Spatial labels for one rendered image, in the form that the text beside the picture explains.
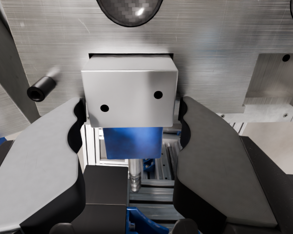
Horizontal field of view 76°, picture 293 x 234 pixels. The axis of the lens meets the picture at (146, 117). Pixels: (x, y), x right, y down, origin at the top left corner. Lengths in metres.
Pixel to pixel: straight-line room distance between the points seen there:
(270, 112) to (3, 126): 0.31
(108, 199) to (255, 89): 0.29
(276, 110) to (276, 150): 1.41
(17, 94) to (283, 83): 0.24
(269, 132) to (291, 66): 1.37
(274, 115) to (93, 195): 0.32
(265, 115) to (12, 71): 0.30
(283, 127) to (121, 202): 1.37
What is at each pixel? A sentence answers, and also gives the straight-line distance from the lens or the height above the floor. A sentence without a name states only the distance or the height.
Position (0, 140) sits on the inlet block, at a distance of 0.25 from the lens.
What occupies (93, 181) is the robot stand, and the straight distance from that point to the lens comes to 0.40.
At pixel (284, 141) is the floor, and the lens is 1.69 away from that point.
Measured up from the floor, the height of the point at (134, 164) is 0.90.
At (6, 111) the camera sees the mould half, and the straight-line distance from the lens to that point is 0.22.
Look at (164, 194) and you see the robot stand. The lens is 0.50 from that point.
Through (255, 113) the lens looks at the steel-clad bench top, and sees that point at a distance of 0.29.
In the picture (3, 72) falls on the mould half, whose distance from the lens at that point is 0.21.
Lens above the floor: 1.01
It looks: 58 degrees down
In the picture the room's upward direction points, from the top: 176 degrees clockwise
